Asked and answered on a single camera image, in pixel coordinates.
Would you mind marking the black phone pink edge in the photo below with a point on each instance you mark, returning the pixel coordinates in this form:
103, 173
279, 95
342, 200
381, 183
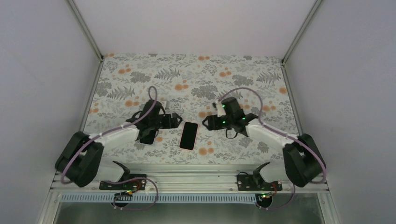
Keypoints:
188, 136

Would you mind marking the aluminium corner post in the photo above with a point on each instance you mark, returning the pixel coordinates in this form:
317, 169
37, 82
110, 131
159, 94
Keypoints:
313, 10
78, 15

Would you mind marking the left aluminium corner post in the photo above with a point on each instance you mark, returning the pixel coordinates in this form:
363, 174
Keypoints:
78, 15

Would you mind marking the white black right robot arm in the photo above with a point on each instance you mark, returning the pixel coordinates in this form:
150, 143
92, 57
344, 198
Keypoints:
302, 161

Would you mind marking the floral patterned table mat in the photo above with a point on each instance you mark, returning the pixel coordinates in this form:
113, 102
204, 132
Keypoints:
191, 83

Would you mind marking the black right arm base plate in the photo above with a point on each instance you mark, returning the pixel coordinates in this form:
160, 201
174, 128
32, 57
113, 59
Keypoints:
247, 182

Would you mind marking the aluminium front rail frame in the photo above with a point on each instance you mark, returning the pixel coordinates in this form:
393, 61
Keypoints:
311, 204

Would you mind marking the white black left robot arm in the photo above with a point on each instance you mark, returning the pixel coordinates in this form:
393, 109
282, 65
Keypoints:
81, 161

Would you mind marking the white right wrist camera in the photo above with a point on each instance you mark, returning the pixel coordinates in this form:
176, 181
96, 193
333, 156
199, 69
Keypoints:
219, 108

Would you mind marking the right aluminium corner post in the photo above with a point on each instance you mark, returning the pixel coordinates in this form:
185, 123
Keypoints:
313, 10

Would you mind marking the grey slotted cable duct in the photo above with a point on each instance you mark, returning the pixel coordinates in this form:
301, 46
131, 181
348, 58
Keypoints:
161, 198

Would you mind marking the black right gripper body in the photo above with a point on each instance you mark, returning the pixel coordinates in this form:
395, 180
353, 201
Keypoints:
212, 121

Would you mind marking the black phone teal edge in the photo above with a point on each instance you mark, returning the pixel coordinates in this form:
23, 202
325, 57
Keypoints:
148, 139

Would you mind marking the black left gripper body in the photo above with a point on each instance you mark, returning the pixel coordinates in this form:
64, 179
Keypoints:
166, 124

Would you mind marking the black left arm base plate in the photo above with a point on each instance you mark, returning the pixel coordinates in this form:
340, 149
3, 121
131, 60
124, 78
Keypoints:
127, 186

